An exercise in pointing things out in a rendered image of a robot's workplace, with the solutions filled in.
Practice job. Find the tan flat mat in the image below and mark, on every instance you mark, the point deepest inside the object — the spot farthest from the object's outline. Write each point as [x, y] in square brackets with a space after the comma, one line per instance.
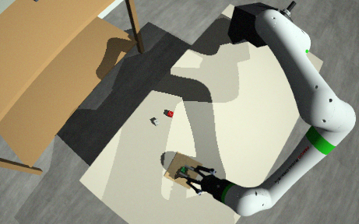
[174, 169]

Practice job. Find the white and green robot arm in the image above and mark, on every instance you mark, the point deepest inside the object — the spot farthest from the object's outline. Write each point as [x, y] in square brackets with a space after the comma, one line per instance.
[331, 119]

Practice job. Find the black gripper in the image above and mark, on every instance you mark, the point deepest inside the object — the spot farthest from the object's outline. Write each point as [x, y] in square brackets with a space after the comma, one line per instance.
[209, 180]

